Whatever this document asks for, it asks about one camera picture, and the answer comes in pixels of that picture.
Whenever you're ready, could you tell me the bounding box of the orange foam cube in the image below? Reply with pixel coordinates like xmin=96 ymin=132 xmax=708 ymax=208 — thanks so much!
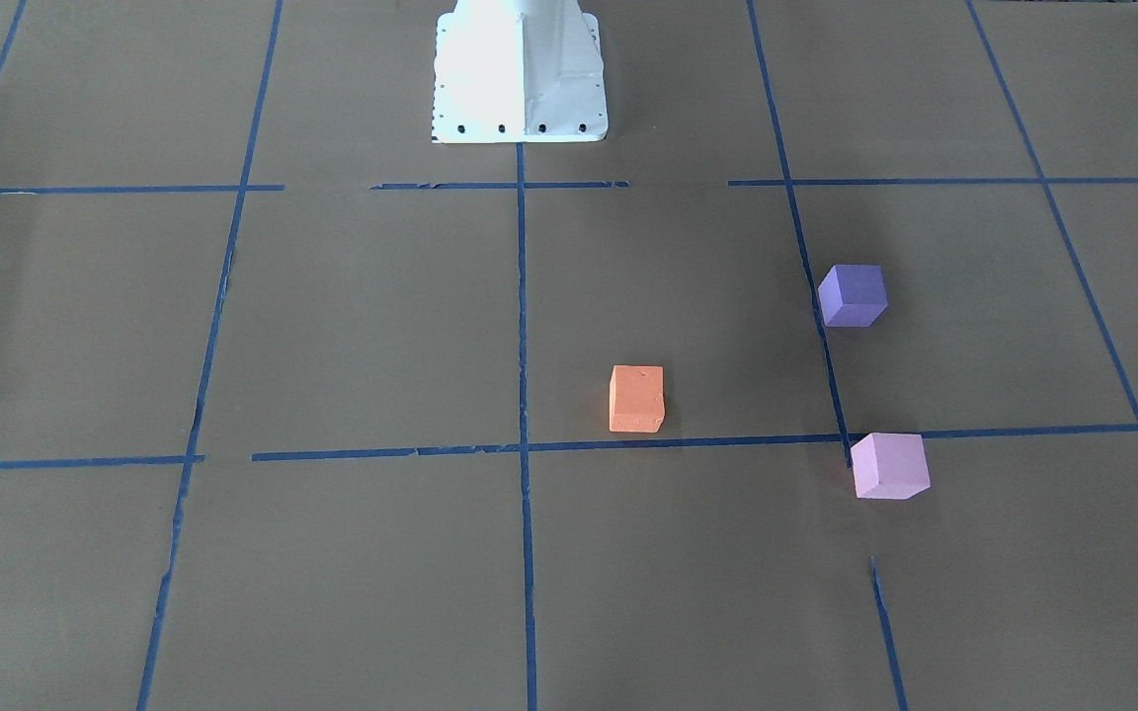
xmin=607 ymin=364 xmax=667 ymax=435

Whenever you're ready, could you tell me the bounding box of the purple foam cube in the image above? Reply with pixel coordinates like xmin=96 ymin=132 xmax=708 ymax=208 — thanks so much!
xmin=816 ymin=265 xmax=889 ymax=328

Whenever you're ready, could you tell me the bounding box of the pink foam cube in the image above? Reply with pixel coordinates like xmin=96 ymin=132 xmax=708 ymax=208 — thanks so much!
xmin=851 ymin=433 xmax=932 ymax=501

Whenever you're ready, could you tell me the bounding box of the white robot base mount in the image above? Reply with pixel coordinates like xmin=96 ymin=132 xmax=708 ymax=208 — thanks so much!
xmin=431 ymin=1 xmax=610 ymax=144

